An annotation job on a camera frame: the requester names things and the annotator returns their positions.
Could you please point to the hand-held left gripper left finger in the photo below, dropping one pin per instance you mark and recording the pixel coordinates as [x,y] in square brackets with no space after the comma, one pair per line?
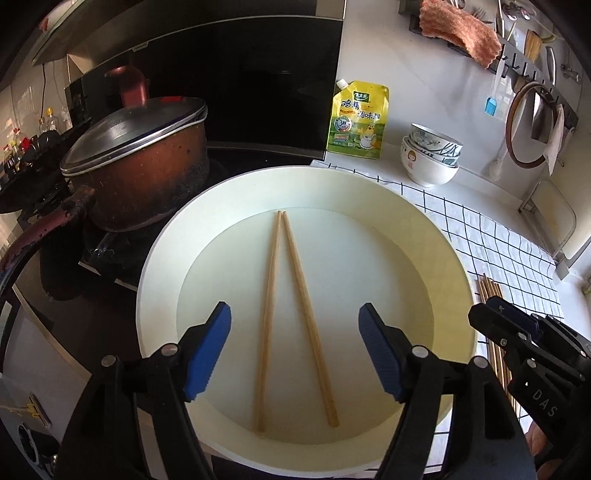
[207,355]

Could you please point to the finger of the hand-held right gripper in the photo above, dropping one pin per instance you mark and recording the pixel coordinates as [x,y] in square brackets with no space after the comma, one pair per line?
[554,332]
[485,321]

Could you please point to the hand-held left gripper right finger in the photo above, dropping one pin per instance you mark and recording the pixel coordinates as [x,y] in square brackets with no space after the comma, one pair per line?
[381,355]

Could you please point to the row of wooden chopsticks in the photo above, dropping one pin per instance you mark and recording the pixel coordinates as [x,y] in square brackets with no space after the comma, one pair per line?
[489,288]

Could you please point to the wooden chopstick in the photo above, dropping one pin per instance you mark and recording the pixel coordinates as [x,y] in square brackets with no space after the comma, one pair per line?
[269,323]
[307,318]

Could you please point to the white plastic basin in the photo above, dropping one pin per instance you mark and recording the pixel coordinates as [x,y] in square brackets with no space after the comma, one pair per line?
[369,240]

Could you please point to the person's right hand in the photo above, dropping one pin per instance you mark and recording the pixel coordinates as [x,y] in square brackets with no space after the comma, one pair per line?
[539,443]

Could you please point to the white checkered cloth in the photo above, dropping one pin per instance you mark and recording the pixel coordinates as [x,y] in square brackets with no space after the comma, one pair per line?
[503,249]

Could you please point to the white cutting board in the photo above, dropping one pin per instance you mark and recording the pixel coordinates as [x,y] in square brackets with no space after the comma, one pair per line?
[554,217]

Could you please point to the black gas stove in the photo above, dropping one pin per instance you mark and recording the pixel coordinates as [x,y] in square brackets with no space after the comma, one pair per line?
[115,258]

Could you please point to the white cartoon bowl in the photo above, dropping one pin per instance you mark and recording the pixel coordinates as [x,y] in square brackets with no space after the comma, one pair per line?
[427,173]

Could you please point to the white bottle brush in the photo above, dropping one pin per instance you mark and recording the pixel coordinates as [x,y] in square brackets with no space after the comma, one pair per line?
[498,161]

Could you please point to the brown rimmed round lid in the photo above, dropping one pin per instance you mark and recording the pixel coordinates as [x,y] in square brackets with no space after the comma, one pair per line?
[527,163]

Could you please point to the blue patterned bowl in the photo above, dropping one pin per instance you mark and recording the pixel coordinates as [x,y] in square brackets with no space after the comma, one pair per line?
[445,161]
[434,136]

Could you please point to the brown cooking pot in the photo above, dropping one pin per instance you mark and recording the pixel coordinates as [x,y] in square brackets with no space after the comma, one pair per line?
[152,184]

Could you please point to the white hanging rag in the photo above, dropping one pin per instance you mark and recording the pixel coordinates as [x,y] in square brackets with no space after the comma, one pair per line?
[554,143]

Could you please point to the blue silicone brush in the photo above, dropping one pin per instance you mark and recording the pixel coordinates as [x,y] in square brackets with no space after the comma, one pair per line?
[491,106]

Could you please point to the yellow seasoning pouch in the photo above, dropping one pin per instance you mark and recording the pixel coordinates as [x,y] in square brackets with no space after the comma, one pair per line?
[358,124]

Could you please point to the steel pot lid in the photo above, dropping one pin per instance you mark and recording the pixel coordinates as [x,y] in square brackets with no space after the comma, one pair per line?
[134,134]

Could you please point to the wooden spatula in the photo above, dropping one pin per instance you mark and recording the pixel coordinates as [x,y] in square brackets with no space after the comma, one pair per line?
[533,46]

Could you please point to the row of condiment bottles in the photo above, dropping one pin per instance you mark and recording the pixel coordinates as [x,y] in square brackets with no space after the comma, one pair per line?
[46,122]

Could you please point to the orange dish cloth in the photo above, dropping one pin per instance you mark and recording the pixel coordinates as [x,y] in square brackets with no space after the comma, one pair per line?
[457,27]

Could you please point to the grey wall rack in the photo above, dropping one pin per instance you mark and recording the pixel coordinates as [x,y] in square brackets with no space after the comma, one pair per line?
[521,62]

